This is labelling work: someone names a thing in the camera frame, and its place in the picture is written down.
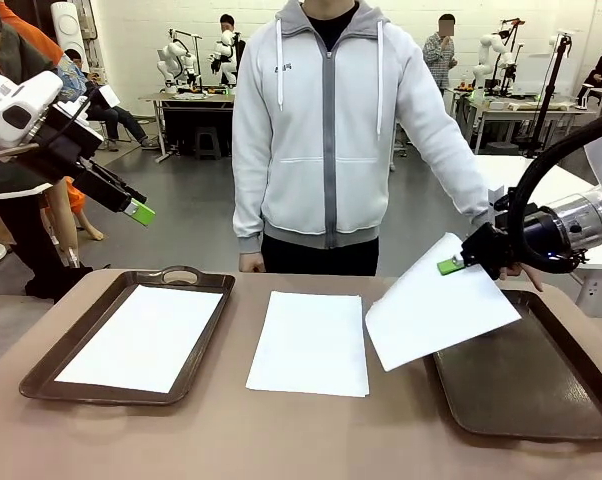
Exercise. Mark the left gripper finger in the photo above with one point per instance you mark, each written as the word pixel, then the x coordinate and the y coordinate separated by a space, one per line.
pixel 113 181
pixel 138 214

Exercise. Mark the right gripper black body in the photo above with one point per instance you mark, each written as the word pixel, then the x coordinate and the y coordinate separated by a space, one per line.
pixel 546 237

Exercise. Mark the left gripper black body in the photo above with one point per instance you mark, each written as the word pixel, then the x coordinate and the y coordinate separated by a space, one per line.
pixel 63 145

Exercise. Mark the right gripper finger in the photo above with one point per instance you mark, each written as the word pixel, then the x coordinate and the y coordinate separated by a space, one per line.
pixel 451 265
pixel 486 240

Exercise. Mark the white A4 paper sheet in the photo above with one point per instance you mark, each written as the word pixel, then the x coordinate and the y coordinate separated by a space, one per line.
pixel 431 320
pixel 141 340
pixel 306 345

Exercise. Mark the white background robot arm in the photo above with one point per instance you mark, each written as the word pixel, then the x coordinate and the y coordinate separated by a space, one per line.
pixel 173 55
pixel 481 75
pixel 226 50

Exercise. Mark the person's left forearm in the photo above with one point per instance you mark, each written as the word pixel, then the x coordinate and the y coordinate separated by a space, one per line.
pixel 463 185

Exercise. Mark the person's right forearm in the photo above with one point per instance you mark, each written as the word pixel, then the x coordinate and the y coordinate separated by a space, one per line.
pixel 246 210

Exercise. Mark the person's left hand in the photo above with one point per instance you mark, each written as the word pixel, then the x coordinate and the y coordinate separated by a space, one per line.
pixel 521 271

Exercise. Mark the person's right hand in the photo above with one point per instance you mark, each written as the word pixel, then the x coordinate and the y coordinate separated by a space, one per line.
pixel 252 261

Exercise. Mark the seated person with phone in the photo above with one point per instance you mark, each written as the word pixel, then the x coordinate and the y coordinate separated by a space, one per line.
pixel 116 120

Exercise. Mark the blue patterned jacket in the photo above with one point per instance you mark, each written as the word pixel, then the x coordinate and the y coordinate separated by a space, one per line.
pixel 73 82

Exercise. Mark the background desk with black panel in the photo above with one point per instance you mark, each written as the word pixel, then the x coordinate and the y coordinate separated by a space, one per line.
pixel 181 117

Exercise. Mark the grey round stool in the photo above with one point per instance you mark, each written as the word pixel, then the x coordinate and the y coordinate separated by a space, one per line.
pixel 501 148

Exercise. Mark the bystander in olive jacket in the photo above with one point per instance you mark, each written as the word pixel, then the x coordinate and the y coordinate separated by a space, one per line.
pixel 16 225

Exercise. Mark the black stool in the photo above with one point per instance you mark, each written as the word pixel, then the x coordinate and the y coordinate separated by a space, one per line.
pixel 208 135

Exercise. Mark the white tower appliance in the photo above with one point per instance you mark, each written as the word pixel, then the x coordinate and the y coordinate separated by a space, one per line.
pixel 68 25

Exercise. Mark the white background desk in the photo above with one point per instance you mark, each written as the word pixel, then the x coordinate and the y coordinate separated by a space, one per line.
pixel 521 111

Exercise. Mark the person's black trousers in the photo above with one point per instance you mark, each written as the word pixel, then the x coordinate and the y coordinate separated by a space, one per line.
pixel 321 257

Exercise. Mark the black tripod pole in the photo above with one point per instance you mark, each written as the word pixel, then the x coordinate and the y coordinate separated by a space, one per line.
pixel 548 97

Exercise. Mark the dark brown plastic tray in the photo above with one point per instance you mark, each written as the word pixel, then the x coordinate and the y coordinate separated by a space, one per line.
pixel 38 385
pixel 531 380

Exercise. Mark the person in grey hoodie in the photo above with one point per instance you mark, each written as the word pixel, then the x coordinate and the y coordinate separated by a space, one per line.
pixel 306 150

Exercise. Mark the background person in plaid shirt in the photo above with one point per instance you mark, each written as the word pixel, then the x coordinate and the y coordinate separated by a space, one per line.
pixel 438 55

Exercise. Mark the person's black undershirt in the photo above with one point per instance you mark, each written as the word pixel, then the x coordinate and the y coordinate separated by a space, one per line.
pixel 333 27

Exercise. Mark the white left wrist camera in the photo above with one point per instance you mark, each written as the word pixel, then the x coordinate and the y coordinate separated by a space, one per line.
pixel 73 110

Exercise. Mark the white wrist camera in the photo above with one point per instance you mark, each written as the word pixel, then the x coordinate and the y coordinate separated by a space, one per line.
pixel 73 110
pixel 496 194

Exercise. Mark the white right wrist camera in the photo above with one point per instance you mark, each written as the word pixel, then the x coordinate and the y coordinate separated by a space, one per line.
pixel 496 194

